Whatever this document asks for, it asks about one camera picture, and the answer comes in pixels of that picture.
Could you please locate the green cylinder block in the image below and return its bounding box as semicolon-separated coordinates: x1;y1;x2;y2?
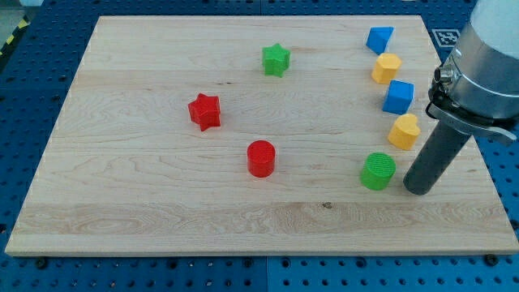
360;152;397;191

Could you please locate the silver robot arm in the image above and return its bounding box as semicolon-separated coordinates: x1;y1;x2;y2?
426;0;518;145

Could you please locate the red cylinder block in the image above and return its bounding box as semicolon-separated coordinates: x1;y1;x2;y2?
247;140;276;178

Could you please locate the red star block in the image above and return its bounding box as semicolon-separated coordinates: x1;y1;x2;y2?
188;93;221;131

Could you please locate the wooden board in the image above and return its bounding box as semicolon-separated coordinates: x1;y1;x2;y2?
6;15;518;256

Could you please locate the green star block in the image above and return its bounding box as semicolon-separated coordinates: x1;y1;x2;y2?
262;43;290;78

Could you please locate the yellow heart block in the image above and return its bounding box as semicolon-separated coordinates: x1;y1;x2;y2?
388;114;421;150

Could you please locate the yellow hexagon block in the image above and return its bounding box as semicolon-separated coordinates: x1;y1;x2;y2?
371;53;402;84

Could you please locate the blue cube block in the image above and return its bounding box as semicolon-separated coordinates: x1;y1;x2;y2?
382;79;414;115

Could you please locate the blue triangular prism block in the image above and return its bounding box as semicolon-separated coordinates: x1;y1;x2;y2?
366;27;394;55

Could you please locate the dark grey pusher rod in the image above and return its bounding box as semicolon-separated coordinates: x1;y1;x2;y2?
403;122;471;195

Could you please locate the fiducial marker tag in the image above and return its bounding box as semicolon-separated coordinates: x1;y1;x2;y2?
432;28;460;48

